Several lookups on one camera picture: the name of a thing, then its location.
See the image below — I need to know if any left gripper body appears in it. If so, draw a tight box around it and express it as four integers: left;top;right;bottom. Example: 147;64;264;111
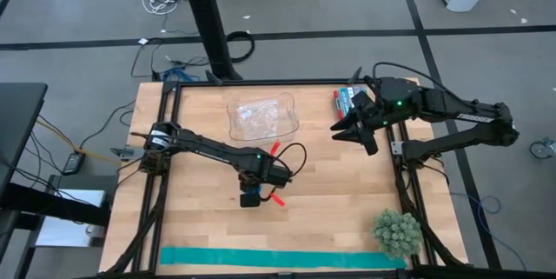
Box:
237;152;292;196

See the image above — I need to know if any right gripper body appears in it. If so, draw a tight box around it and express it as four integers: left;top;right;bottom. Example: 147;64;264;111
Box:
351;90;394;135

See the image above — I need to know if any clear zipper plastic bag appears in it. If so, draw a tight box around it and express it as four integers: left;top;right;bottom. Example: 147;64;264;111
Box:
235;98;282;139

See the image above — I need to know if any teal elastic bandage strip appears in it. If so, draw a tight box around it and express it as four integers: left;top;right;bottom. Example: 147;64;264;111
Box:
159;246;408;270

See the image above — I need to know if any first aid kit box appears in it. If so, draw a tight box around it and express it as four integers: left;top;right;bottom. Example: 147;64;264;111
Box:
332;85;371;122

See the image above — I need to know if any clear plastic bin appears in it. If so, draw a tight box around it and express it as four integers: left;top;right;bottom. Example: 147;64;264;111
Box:
226;91;301;143

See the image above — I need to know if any artificial green plant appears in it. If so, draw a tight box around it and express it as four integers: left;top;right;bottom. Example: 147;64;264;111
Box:
372;209;424;261

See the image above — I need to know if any black tower fan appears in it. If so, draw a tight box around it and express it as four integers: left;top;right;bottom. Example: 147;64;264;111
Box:
179;0;243;83

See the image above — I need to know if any caster wheel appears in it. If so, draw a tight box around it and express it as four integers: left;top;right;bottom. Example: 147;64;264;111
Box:
528;136;556;161

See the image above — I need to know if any black power adapter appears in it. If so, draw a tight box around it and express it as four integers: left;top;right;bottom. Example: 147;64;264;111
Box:
62;151;87;176

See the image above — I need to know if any white plastic box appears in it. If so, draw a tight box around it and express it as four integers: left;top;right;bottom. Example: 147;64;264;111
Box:
34;188;108;249

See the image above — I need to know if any black desk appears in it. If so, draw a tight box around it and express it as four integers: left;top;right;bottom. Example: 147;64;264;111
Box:
0;82;112;271

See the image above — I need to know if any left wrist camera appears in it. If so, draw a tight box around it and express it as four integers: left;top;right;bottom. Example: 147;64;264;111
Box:
239;193;262;209

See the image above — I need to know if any black left camera cable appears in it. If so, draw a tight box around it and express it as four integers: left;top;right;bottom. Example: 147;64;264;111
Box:
272;141;308;189

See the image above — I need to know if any black camera cable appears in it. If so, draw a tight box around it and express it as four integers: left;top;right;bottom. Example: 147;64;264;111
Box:
272;141;308;189
371;61;442;96

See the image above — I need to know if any black right camera cable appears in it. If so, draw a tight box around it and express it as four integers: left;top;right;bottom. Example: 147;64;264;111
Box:
371;61;442;96

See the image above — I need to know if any black aluminium table frame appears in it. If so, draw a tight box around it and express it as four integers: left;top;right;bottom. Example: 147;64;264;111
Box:
80;66;556;279

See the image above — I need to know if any black coiled floor cable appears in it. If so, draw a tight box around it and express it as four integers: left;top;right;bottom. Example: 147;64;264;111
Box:
225;30;256;63

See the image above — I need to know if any blue cable bundle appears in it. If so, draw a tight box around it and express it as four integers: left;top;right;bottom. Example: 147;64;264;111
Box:
161;66;202;83

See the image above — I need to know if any blue floor cable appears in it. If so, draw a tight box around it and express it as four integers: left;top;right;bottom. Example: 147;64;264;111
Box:
449;191;527;271

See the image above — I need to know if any yellow floor cable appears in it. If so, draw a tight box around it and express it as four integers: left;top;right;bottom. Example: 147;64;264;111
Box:
36;118;123;167

